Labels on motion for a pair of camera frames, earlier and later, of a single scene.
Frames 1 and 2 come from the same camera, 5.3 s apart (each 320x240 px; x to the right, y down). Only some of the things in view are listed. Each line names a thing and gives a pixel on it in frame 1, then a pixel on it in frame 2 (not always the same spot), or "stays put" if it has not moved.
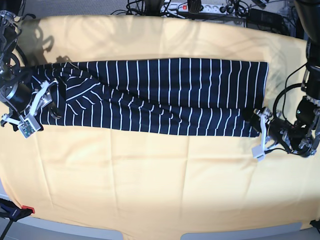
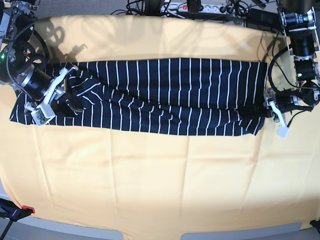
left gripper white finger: [7, 118] to [28, 106]
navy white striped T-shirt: [188, 97] stays put
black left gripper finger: [265, 116] to [271, 100]
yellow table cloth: [130, 183] stays put
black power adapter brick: [265, 21] stays put
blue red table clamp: [10, 210] stays put
